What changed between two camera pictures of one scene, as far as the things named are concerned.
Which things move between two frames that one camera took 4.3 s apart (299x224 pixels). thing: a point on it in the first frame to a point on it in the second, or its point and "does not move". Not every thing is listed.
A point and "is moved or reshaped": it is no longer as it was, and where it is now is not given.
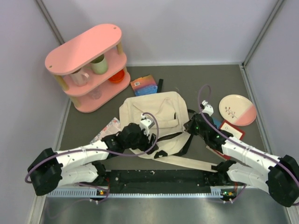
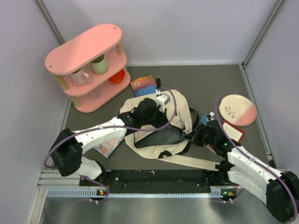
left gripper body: x=141 y=142 to x=155 y=118
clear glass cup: x=96 y=93 does not move
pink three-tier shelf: x=91 y=69 does not move
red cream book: x=236 y=132 does not move
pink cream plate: x=238 y=109 does not move
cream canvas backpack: x=168 y=111 is moved or reshaped
